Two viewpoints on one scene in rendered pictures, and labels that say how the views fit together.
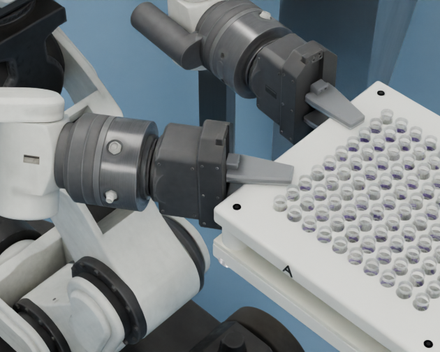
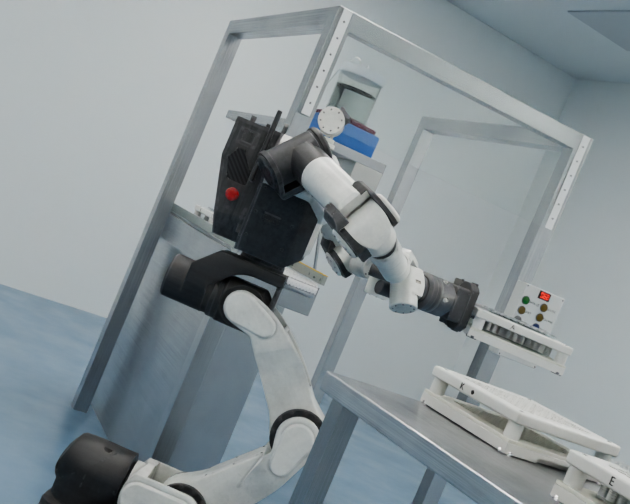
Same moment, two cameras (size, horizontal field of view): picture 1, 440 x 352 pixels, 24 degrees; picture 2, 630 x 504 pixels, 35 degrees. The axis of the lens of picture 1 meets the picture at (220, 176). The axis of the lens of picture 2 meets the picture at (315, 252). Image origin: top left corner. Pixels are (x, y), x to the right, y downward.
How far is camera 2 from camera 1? 2.18 m
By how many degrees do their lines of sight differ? 58
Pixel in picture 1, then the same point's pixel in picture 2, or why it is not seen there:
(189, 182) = (464, 301)
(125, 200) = (448, 303)
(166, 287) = not seen: hidden behind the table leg
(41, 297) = (187, 479)
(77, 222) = (296, 384)
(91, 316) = (303, 438)
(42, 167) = (421, 285)
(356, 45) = (234, 405)
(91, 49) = not seen: outside the picture
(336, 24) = (227, 389)
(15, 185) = (413, 290)
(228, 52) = not seen: hidden behind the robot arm
